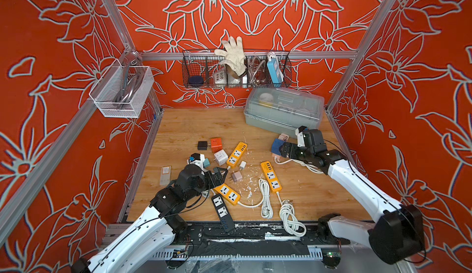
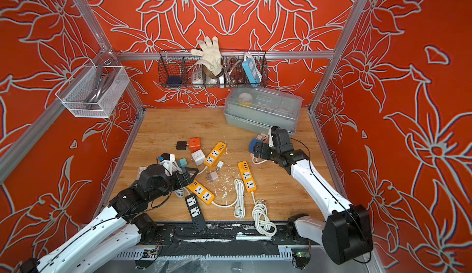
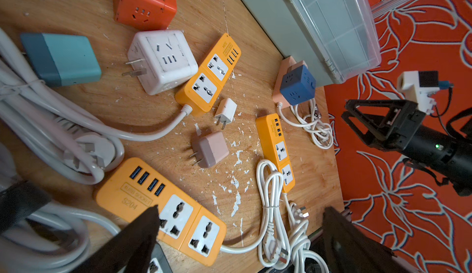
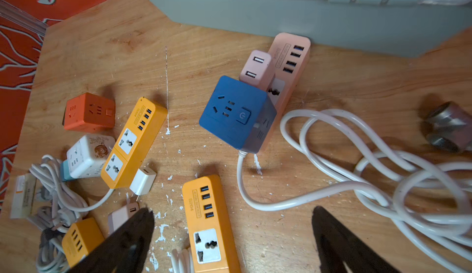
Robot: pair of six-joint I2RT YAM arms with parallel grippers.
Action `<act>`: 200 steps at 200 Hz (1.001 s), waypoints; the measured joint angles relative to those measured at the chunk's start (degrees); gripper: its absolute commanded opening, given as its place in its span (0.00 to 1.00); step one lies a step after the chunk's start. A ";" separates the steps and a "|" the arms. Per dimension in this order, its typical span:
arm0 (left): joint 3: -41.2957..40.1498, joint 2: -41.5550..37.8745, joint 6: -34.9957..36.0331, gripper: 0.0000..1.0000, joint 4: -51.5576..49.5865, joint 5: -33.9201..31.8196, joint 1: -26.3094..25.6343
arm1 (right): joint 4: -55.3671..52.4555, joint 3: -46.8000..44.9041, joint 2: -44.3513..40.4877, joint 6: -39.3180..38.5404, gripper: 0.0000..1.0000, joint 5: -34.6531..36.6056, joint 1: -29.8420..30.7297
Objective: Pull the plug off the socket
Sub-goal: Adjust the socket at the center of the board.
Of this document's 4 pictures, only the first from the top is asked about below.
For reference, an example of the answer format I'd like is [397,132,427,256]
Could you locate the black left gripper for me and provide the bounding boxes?
[185,167,228,202]

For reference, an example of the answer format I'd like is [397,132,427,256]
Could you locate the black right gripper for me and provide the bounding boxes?
[277,141,314,164]

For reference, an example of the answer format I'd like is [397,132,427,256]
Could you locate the pink power strip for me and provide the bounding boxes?
[278,134,290,142]

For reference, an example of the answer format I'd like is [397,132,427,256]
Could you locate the white teal plug adapter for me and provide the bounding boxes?
[214,150,229,166]

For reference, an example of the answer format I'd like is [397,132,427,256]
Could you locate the small black cube adapter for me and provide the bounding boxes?
[197,140,208,150]

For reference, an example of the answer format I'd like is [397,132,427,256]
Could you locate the black power strip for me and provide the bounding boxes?
[211,194,235,232]

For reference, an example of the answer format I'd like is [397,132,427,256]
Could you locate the blue cube adapter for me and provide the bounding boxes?
[270,139,285,156]

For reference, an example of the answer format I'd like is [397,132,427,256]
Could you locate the orange-red cube adapter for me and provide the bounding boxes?
[210,137,223,153]

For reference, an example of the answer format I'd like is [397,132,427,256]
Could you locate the small pink USB charger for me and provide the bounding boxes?
[231,171,243,182]

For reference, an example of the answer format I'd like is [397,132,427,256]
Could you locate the short yellow power strip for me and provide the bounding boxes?
[227,142,248,169]

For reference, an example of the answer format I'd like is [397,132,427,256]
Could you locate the small white plug adapter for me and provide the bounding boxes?
[239,161,247,171]

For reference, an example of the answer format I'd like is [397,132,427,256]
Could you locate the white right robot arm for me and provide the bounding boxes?
[277,126,426,264]

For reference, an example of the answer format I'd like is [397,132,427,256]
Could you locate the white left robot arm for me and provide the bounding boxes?
[71,164,228,273]

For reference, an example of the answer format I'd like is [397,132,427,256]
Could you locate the small teal plug adapter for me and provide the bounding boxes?
[203,158,210,168]

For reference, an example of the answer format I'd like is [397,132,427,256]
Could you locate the white socket in basket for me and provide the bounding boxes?
[212,68,227,87]

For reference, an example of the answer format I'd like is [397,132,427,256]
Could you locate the small transparent plastic card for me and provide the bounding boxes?
[160,166,172,187]

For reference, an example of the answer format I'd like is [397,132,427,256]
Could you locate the grey plastic storage box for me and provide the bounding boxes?
[244,87,325,138]

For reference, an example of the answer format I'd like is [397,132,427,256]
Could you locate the blue power bank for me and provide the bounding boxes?
[267,52,284,87]

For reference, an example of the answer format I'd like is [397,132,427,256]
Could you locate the dark round item in basket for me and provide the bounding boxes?
[188,75,205,87]

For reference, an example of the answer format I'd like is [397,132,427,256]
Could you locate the white work glove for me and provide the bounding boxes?
[214,37,247,78]

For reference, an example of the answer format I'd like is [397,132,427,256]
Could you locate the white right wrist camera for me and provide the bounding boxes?
[295,126,310,147]

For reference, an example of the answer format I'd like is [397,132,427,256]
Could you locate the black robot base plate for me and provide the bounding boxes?
[186,221,351,246]

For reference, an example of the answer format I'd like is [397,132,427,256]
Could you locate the black wire wall basket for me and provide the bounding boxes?
[182,49,295,89]

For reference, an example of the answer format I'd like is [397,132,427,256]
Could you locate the white wire wall basket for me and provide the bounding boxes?
[89,60,154,118]

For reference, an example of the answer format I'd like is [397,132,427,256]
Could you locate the aluminium frame post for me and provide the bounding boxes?
[102,0,136,51]

